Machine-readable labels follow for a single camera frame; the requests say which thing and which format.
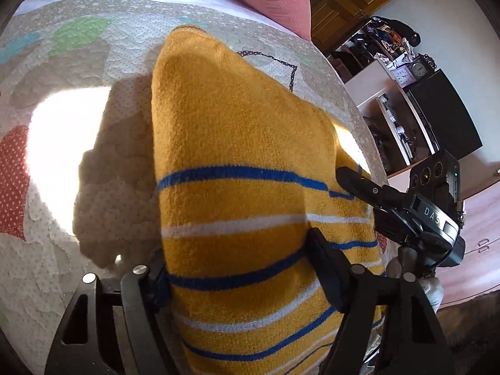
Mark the pale wooden drawer cabinet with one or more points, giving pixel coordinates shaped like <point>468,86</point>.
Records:
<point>474,250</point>

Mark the wooden door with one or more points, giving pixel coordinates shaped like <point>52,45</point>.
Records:
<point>347,4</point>

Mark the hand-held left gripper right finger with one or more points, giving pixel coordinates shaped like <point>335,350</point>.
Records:
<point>326,265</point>

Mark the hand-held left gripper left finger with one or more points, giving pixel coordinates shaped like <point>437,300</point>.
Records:
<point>154,281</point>

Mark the white bed sheet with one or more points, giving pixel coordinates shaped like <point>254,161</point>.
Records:
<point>250,6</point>

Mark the quilted beige play mat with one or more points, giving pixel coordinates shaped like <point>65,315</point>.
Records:
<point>78,66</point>

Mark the round dark clock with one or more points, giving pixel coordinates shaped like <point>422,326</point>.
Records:
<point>418,69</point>

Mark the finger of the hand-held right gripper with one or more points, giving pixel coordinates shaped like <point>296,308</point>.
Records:
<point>363,187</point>

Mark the person's right hand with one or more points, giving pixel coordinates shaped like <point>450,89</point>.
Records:
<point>431,293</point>

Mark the black screen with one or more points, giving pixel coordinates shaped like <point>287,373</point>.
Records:
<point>445,113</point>

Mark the yellow striped sweater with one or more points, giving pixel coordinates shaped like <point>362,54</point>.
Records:
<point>242,144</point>

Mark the cluttered white shelf unit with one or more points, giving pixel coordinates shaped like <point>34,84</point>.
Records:
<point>386,105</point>

